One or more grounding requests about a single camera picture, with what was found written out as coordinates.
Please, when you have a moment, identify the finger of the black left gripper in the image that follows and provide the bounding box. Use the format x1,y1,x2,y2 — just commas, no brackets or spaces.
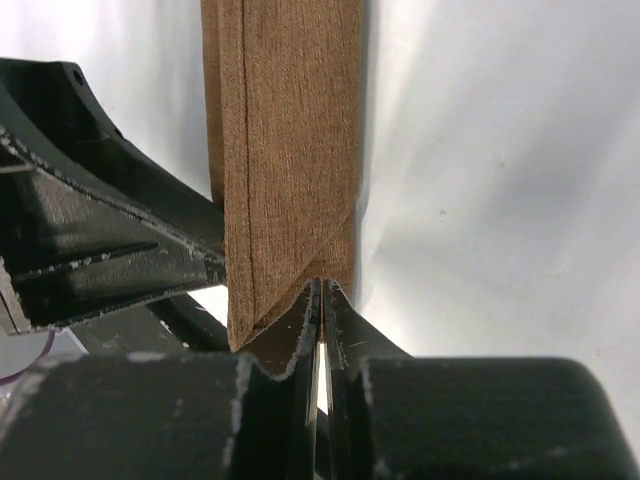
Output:
1,58,224,245
1,124,225,335

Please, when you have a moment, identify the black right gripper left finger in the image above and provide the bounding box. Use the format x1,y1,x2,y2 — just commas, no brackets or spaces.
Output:
1,280,320,479

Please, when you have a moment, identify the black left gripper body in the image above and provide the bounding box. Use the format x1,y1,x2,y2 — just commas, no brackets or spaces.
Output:
71,294,230,355

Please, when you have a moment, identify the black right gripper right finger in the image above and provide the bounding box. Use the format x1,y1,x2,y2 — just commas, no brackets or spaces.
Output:
322,281,628,479

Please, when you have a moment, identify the brown cloth napkin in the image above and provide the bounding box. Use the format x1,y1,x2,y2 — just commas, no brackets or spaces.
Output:
201,0,364,349

